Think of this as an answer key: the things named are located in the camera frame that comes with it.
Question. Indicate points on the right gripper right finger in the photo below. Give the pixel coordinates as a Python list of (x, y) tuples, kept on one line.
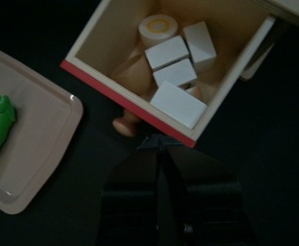
[(208, 205)]

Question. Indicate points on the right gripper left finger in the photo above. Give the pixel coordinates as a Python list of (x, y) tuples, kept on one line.
[(130, 198)]

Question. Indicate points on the red-fronted wooden drawer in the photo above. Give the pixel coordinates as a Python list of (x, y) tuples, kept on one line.
[(113, 38)]

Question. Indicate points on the pink plastic tray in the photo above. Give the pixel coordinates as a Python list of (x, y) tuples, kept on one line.
[(37, 128)]

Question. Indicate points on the white wooden block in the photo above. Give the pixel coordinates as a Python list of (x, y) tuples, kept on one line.
[(176, 73), (180, 104), (198, 41), (166, 53)]

